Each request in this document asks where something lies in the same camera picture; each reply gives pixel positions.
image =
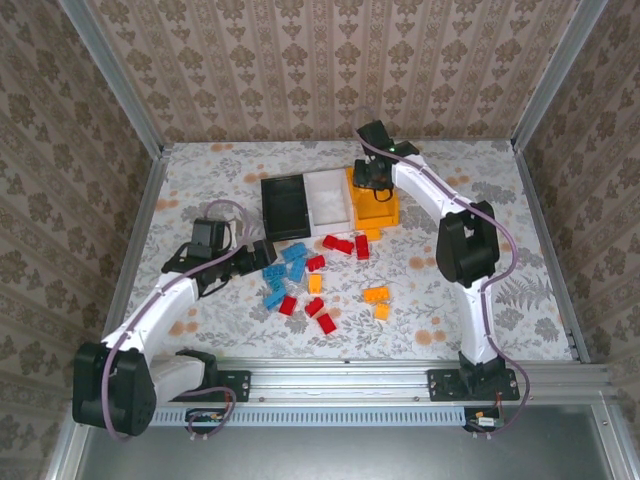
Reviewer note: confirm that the black plastic container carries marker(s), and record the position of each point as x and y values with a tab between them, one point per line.
285	205

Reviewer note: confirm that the small left connector board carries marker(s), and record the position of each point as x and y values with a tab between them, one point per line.
205	417

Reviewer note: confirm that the small right connector board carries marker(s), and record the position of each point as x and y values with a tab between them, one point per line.
482	421

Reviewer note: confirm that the orange lego brick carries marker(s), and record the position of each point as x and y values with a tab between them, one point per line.
376	295
372	233
382	311
315	283

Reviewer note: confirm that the aluminium frame post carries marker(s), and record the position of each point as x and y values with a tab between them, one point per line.
560	70
110	75

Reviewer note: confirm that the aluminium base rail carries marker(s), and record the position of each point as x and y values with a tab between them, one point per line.
340	380

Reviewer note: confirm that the small connector board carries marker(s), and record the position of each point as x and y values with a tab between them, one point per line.
482	421
205	417

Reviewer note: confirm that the red lego brick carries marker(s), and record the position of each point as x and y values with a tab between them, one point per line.
314	306
330	241
362	246
288	305
345	247
327	323
315	262

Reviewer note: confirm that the floral patterned table cover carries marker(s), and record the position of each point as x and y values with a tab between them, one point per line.
350	330

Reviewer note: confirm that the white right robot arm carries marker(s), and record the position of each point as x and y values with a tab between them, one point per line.
475	310

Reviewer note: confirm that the orange plastic container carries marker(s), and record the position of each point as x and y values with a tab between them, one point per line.
375	212

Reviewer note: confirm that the blue lego brick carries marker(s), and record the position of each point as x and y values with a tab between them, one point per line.
293	251
274	300
298	268
274	271
276	286

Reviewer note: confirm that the aluminium side rail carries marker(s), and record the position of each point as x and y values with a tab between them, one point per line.
550	250
135	250

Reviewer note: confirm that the grey metal panel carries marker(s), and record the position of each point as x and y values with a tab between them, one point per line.
350	455

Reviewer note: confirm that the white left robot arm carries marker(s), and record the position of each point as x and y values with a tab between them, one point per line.
150	310

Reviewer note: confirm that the white plastic container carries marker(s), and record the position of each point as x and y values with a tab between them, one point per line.
327	200

